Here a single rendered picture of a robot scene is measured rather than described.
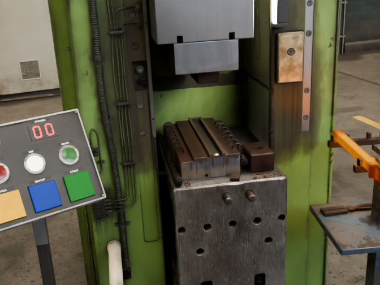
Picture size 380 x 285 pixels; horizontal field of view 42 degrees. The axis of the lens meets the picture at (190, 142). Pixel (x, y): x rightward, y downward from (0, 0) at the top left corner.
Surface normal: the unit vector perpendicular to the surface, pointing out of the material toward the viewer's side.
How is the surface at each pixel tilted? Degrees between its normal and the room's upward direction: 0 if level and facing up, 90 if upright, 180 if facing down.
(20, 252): 0
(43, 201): 60
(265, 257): 90
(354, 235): 0
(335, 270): 0
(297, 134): 90
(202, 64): 90
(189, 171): 90
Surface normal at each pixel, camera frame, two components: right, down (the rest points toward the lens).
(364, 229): -0.04, -0.94
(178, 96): 0.17, 0.33
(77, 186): 0.48, -0.25
